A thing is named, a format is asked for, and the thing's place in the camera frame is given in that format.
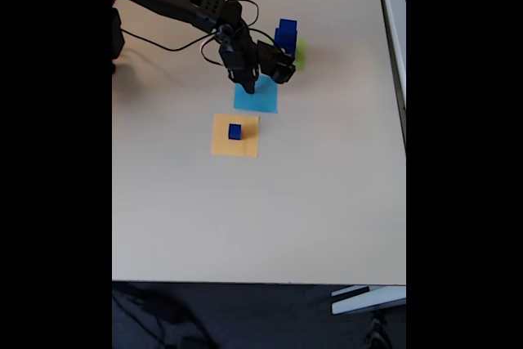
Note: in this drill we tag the medium blue cube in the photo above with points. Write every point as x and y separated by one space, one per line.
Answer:
288 32

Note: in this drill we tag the small blue cube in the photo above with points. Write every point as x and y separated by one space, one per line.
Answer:
235 134

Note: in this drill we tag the light blue paper square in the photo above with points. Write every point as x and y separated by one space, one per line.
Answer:
263 99

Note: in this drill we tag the green paper square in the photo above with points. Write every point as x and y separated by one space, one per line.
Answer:
301 55

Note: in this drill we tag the orange paper square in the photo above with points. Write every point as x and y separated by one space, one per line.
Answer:
222 146

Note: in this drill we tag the large blue cube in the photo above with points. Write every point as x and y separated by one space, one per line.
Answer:
291 50

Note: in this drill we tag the white desk with dark edge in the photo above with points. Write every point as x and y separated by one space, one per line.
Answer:
394 18

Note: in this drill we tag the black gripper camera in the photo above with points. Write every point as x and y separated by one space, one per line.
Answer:
288 59

